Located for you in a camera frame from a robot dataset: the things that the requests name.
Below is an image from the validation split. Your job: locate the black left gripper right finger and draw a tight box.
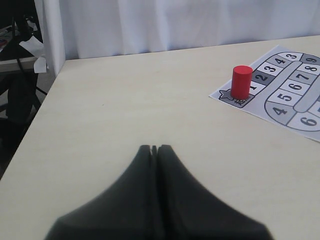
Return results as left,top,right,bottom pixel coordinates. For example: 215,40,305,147
157,145,273,240

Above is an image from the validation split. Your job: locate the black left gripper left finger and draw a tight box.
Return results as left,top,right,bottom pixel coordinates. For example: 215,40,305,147
46,145,160,240

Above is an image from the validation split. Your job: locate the red cylinder game piece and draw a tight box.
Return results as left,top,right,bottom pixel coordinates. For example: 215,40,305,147
230,65,253,100

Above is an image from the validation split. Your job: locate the numbered paper game board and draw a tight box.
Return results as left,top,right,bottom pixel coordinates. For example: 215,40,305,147
210,45,320,141

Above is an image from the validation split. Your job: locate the white backdrop curtain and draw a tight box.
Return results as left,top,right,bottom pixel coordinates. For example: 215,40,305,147
35,0,320,76

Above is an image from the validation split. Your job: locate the black background equipment stand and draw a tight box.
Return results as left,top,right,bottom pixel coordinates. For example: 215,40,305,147
0,0,43,174

